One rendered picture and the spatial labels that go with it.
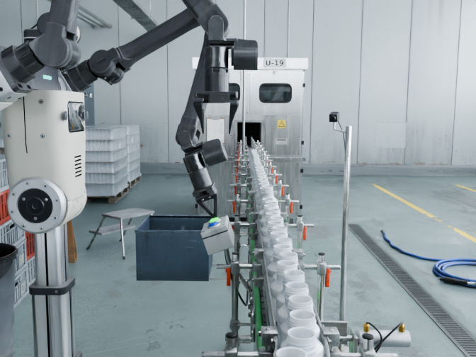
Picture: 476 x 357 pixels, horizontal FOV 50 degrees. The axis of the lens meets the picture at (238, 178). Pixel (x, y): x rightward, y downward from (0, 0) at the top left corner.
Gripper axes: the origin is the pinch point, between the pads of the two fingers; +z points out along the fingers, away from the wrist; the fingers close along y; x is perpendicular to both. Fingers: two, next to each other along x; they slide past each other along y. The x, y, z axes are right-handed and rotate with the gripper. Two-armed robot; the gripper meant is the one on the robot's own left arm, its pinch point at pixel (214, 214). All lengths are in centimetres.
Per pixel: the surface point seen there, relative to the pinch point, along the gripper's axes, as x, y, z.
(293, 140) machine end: -68, 480, 26
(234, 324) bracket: 0.3, -35.4, 20.7
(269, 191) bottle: -18.3, 13.9, 1.2
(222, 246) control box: -0.4, -9.7, 7.8
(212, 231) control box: 1.0, -9.7, 2.6
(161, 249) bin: 33, 56, 16
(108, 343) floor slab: 109, 151, 79
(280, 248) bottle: -16.3, -46.9, 3.7
